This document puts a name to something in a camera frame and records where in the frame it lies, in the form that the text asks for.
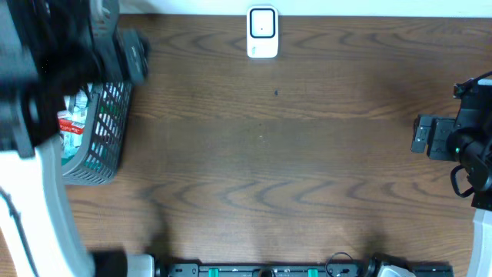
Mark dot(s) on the red stick sachet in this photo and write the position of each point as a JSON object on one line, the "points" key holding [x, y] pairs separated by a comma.
{"points": [[70, 123]]}

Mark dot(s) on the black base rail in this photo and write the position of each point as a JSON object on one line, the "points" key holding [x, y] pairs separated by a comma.
{"points": [[343, 269]]}

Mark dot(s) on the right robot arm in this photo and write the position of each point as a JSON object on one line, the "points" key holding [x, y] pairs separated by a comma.
{"points": [[466, 140]]}

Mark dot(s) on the grey plastic mesh basket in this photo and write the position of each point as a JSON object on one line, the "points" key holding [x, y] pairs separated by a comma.
{"points": [[97, 159]]}

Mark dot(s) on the teal snack packet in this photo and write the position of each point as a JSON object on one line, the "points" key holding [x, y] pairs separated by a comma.
{"points": [[70, 143]]}

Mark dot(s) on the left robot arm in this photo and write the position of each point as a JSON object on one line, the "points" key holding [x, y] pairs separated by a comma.
{"points": [[50, 50]]}

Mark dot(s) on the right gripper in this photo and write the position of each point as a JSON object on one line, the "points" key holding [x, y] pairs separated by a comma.
{"points": [[427, 126]]}

